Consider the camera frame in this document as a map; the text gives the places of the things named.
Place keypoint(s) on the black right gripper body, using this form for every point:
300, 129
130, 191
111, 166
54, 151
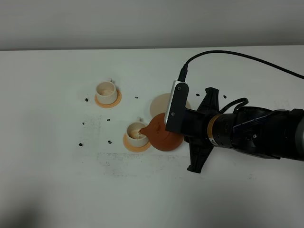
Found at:
194, 129

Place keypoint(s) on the brown clay teapot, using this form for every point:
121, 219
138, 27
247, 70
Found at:
159, 138

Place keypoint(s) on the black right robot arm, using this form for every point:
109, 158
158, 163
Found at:
255, 131

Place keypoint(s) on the beige teapot saucer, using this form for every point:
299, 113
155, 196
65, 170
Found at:
159, 104

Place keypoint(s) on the near white teacup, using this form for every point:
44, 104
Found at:
133, 135

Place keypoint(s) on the white teacup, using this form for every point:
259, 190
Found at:
133, 135
106, 88

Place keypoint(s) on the near orange coaster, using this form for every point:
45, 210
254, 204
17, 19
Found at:
135, 147

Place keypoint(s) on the orange coaster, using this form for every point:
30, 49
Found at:
108, 101
135, 147

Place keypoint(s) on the far orange coaster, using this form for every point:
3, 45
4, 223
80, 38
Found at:
108, 101

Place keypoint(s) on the far white teacup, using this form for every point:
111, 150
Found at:
106, 88

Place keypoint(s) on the silver depth camera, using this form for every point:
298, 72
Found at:
176, 107

